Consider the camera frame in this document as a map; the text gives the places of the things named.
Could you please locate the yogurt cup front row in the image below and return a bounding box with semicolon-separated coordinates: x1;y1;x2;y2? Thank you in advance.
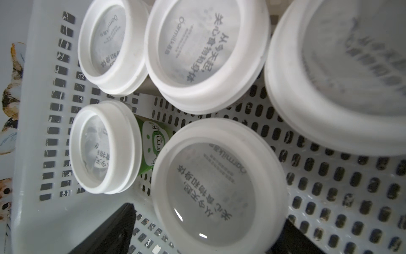
69;101;173;195
264;1;406;156
144;1;271;114

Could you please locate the yogurt cup row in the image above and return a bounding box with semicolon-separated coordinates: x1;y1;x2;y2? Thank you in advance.
69;101;173;195
78;0;152;96
264;1;406;156
144;1;271;114
151;118;289;254

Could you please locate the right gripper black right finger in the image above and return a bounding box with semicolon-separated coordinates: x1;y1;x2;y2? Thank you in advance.
271;219;324;254

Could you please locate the yogurt cup back row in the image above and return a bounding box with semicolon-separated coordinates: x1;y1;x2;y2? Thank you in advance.
151;118;289;254
78;0;152;96

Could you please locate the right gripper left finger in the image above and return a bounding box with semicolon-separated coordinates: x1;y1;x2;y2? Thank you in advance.
71;203;136;254

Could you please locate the white plastic perforated basket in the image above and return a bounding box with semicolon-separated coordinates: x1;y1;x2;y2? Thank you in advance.
11;1;406;254

